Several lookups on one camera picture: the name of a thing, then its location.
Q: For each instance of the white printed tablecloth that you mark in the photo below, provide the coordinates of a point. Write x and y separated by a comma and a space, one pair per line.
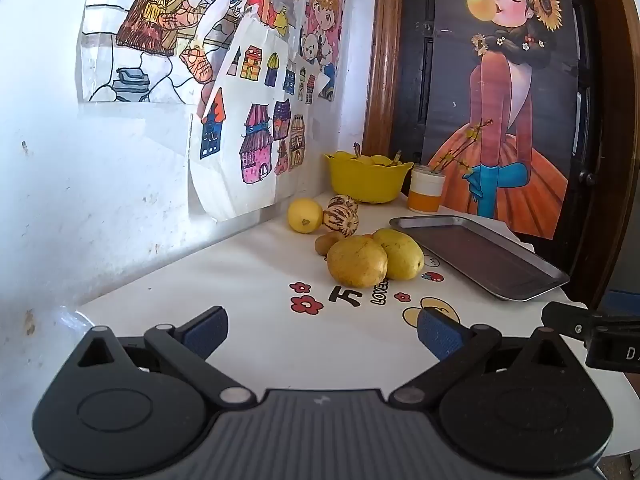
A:
250, 280

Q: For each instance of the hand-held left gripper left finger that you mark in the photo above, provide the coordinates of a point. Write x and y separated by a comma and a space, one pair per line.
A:
207, 331

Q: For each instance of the dark door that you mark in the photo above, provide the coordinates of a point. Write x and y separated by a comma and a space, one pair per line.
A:
417, 85

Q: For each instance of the white and orange cup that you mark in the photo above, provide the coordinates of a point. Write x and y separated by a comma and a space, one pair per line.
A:
425, 192

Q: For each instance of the large coloured figure drawing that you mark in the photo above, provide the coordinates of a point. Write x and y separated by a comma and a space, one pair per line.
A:
165, 25

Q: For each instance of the wall poster orange dress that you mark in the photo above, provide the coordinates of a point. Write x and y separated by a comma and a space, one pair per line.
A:
505, 110

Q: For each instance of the metal tray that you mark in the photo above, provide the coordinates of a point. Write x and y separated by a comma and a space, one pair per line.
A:
490, 257

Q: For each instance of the yellow plastic bowl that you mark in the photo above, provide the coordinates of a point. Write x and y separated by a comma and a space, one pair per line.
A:
367, 182

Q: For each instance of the striped pepino melon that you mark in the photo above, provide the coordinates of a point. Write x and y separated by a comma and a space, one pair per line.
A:
343, 201
341, 221

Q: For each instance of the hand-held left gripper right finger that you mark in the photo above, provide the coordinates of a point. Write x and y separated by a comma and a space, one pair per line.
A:
440, 338

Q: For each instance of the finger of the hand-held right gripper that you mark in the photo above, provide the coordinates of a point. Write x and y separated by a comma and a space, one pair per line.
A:
570, 317

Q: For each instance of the brown wooden door frame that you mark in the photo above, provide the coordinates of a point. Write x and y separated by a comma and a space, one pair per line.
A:
382, 60

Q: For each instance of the yellow potato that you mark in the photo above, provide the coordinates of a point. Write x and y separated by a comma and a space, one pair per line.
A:
357, 262

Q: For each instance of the yellow flower sprig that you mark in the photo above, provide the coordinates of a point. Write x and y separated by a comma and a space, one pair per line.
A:
462, 149

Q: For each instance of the brown kiwi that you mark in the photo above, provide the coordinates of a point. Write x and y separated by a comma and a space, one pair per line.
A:
327, 243

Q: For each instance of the coloured houses drawing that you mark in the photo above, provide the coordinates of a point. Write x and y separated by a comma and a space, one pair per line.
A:
250, 150

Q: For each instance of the yellow fruit pieces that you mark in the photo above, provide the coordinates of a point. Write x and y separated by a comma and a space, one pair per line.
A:
372, 160

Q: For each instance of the yellow lemon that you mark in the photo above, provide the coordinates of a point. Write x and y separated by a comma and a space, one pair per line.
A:
305, 215

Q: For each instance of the pink girl drawing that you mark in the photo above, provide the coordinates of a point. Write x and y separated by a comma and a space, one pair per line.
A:
322, 35

